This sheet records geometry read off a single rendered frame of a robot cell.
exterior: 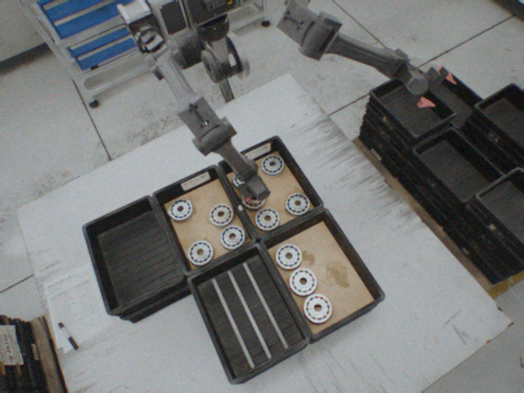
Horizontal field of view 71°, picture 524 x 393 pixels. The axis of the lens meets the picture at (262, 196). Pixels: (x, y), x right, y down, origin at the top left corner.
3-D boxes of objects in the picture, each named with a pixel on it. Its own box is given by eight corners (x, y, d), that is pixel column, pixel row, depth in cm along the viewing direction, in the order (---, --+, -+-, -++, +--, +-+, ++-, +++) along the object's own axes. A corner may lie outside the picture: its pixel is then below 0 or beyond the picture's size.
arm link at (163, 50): (157, 31, 113) (143, 41, 113) (170, 50, 109) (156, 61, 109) (171, 51, 121) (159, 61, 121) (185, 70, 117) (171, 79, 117)
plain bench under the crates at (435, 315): (86, 253, 241) (14, 209, 179) (289, 143, 269) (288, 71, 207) (188, 527, 173) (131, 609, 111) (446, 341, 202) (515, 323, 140)
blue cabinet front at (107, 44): (82, 70, 274) (35, 1, 225) (168, 31, 287) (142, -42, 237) (83, 72, 273) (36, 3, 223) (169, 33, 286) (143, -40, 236)
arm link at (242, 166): (221, 110, 92) (187, 135, 93) (233, 127, 91) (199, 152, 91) (253, 157, 134) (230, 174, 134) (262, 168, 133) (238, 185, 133)
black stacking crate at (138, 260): (95, 236, 157) (81, 226, 147) (159, 206, 161) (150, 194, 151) (122, 321, 140) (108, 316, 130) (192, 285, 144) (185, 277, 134)
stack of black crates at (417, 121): (355, 137, 250) (368, 90, 210) (390, 118, 255) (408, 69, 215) (394, 179, 233) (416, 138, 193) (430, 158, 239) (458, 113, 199)
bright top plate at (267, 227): (250, 215, 151) (250, 214, 150) (271, 203, 153) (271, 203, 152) (263, 235, 147) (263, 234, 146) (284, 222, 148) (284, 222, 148)
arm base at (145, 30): (163, 41, 124) (150, 9, 114) (172, 55, 121) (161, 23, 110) (139, 51, 123) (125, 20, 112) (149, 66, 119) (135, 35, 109)
